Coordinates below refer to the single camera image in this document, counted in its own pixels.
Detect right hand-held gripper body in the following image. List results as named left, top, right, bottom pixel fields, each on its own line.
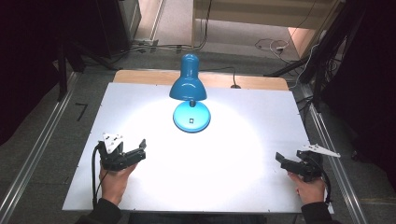
left=295, top=143, right=342, bottom=183

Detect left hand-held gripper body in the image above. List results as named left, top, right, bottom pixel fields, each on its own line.
left=97, top=133, right=138, bottom=173

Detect blue desk lamp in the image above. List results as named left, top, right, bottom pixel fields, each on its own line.
left=168, top=53, right=212, bottom=134

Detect person's right hand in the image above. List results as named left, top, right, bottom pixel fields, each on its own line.
left=287, top=171, right=327, bottom=206

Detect person's left hand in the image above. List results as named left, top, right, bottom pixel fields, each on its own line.
left=99, top=161, right=139, bottom=206

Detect white table board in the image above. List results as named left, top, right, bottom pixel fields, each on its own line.
left=62, top=81, right=335, bottom=215

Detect black metal stand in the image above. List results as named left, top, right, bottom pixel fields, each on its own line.
left=263, top=0, right=372, bottom=108
left=55, top=40, right=120, bottom=103

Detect dark cabinet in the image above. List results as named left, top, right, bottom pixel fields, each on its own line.
left=92, top=0, right=143, bottom=59

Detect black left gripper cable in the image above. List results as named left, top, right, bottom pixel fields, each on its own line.
left=91, top=143, right=110, bottom=210

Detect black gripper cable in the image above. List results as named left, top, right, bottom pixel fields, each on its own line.
left=319, top=169, right=332, bottom=205
left=91, top=143, right=110, bottom=210

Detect aluminium floor rail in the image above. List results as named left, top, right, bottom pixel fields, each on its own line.
left=299, top=83, right=370, bottom=224
left=0, top=71, right=80, bottom=218

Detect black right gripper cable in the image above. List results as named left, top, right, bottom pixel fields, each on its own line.
left=319, top=169, right=332, bottom=205

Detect black lamp cable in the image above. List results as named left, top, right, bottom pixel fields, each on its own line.
left=199, top=66, right=242, bottom=90

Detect black floor cables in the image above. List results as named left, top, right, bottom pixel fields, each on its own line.
left=108, top=0, right=214, bottom=63

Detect white floor cable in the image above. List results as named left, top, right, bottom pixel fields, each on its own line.
left=254, top=37, right=291, bottom=62

